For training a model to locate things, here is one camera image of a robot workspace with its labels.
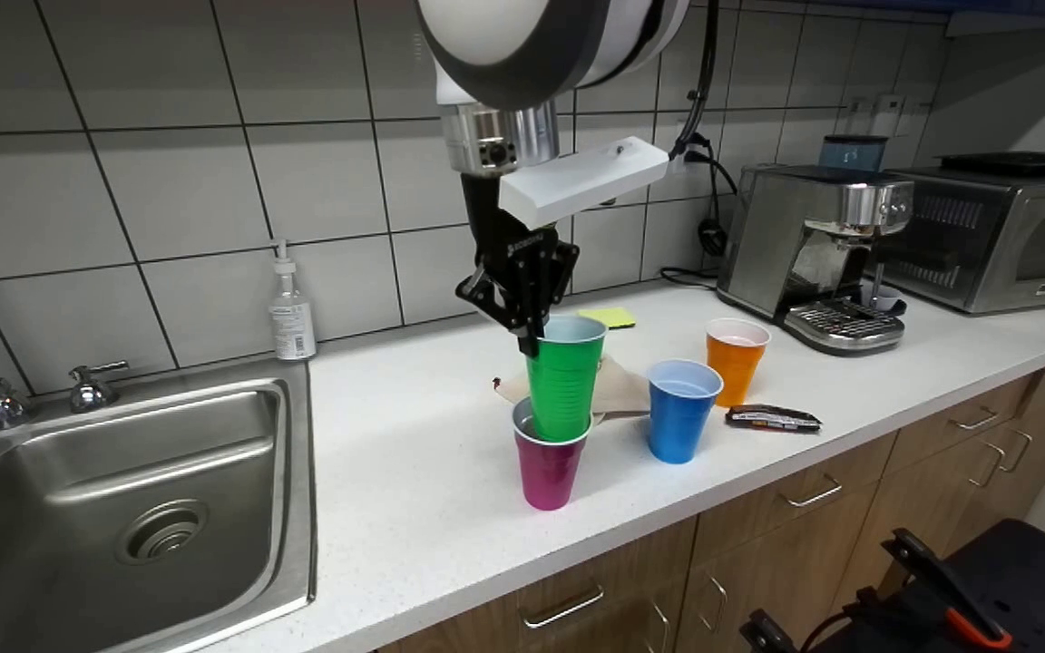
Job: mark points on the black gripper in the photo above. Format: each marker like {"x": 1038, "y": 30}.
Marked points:
{"x": 523, "y": 254}

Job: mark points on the green plastic cup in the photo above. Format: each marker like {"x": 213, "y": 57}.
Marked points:
{"x": 565, "y": 386}

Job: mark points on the blue plastic cup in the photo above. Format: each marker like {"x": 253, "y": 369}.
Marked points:
{"x": 679, "y": 421}

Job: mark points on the orange plastic cup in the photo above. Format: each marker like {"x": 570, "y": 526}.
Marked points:
{"x": 736, "y": 369}

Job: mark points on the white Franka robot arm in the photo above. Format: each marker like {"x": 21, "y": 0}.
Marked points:
{"x": 510, "y": 37}

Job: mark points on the yellow sponge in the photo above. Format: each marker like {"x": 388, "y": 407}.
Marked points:
{"x": 620, "y": 319}

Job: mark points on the beige folded cloth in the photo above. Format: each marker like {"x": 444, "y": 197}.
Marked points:
{"x": 621, "y": 386}

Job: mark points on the magenta plastic cup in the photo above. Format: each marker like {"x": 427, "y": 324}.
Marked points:
{"x": 546, "y": 475}

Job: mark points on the clear soap pump bottle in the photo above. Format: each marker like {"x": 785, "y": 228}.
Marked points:
{"x": 292, "y": 319}

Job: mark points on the silver espresso machine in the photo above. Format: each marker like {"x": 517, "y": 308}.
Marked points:
{"x": 777, "y": 242}

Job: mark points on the black snack bar wrapper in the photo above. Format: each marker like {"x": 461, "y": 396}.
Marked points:
{"x": 771, "y": 419}

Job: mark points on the wooden cabinet drawer front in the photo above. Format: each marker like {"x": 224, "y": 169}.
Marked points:
{"x": 928, "y": 441}
{"x": 777, "y": 531}
{"x": 597, "y": 581}

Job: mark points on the small translucent cup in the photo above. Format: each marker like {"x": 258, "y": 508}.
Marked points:
{"x": 887, "y": 298}

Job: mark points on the stainless steel sink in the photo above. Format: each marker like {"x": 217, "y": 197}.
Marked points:
{"x": 124, "y": 485}

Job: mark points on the silver microwave oven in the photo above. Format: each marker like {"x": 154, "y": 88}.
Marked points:
{"x": 983, "y": 254}

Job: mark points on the black cart with orange parts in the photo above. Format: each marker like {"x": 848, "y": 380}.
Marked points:
{"x": 1032, "y": 591}

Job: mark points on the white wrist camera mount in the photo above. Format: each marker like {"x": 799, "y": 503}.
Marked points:
{"x": 591, "y": 181}

